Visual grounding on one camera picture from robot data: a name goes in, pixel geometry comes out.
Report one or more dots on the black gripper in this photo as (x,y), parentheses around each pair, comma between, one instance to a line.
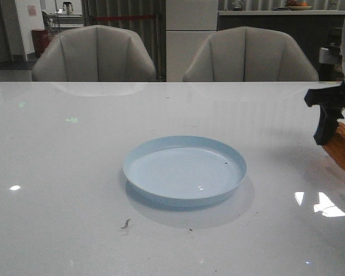
(332,102)

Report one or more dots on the orange plastic corn cob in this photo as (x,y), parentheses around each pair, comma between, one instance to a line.
(335,147)

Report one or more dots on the light blue round plate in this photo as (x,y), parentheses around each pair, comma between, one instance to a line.
(185,171)

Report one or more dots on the grey counter with white top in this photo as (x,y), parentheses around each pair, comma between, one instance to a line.
(309,28)

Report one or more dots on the right beige leather chair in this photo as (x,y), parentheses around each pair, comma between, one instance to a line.
(247,54)

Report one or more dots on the beige leather chair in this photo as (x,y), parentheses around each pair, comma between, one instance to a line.
(95,53)
(247,54)

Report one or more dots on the fruit bowl on counter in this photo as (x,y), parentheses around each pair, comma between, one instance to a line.
(297,5)

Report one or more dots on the white cabinet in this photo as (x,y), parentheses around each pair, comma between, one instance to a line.
(188,23)

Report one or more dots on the red barrier belt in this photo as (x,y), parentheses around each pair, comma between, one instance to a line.
(127,18)

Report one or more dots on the left beige leather chair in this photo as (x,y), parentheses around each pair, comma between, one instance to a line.
(95,53)

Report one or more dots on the thermos jug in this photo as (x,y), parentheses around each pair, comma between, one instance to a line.
(68,7)

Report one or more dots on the background table with jug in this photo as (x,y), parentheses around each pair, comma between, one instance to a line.
(56,23)

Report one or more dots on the red trash bin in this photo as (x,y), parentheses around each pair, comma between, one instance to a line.
(40,41)

